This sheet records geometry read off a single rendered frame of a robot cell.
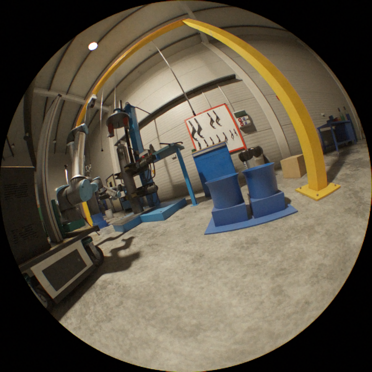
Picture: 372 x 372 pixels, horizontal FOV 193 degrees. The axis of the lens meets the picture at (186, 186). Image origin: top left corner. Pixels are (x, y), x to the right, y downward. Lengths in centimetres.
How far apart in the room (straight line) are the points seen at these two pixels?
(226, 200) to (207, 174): 139
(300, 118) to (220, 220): 112
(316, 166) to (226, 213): 93
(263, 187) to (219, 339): 84
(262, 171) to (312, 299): 77
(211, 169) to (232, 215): 142
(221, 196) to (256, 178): 30
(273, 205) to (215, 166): 149
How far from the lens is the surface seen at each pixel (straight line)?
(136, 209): 207
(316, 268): 57
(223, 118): 359
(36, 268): 85
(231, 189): 82
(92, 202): 308
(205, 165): 217
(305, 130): 116
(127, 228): 178
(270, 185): 86
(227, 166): 211
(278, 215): 88
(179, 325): 48
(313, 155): 116
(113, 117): 265
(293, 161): 190
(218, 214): 87
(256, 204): 86
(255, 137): 351
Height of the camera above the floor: 43
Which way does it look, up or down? 2 degrees down
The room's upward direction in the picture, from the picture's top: 18 degrees counter-clockwise
